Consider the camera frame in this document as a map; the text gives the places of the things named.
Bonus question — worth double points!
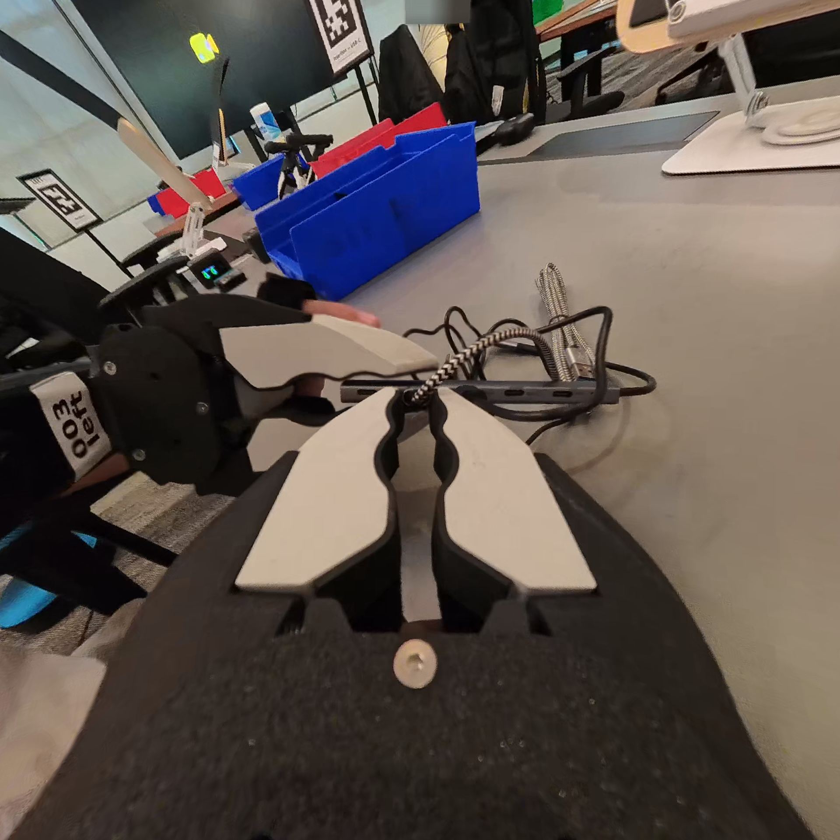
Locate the person's left hand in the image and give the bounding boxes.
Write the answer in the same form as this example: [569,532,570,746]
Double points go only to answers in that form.
[303,299,383,329]

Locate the white panel stand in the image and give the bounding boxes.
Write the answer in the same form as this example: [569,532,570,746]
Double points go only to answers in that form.
[178,203,227,260]
[661,33,840,177]

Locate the black white braided usb-c cable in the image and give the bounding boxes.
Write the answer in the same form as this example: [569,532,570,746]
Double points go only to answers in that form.
[402,328,565,404]

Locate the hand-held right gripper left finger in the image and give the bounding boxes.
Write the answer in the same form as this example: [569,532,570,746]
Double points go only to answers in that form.
[234,387,403,634]

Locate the black jacket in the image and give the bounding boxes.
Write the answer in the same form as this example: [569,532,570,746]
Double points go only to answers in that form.
[377,23,447,126]

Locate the large black screen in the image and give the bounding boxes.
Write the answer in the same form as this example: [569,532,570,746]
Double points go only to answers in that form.
[69,0,349,161]

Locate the blue plastic bin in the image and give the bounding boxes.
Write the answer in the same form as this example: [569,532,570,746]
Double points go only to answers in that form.
[233,154,309,211]
[252,121,481,301]

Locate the tag pattern sign board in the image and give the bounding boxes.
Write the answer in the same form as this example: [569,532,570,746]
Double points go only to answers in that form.
[305,0,376,83]
[16,169,104,232]

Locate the black desk mat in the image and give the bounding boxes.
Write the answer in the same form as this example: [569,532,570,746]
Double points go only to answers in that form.
[478,110,721,165]

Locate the black pouch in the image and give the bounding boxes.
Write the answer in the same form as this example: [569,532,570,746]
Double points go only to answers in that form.
[492,113,538,147]

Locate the red plastic bin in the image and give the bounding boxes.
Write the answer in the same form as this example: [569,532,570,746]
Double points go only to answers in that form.
[308,101,448,178]
[147,169,227,217]

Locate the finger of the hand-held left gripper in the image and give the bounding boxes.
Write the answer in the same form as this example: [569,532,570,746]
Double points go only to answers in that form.
[235,382,360,471]
[218,314,439,392]

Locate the black and white gadget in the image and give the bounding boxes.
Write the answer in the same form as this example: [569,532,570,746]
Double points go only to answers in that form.
[262,131,336,198]

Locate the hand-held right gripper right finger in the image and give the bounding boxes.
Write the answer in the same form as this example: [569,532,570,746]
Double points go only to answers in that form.
[430,387,599,634]

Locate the black backpack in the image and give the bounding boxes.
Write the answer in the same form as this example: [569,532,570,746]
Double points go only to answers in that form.
[446,0,549,126]

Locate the white light bar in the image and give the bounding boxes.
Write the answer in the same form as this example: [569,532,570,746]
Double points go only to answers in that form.
[666,0,840,40]

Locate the small device with green display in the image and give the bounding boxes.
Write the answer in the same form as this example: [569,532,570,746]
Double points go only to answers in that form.
[187,255,249,294]

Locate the grey usb hub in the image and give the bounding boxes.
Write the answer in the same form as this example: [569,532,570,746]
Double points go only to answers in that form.
[340,377,623,406]

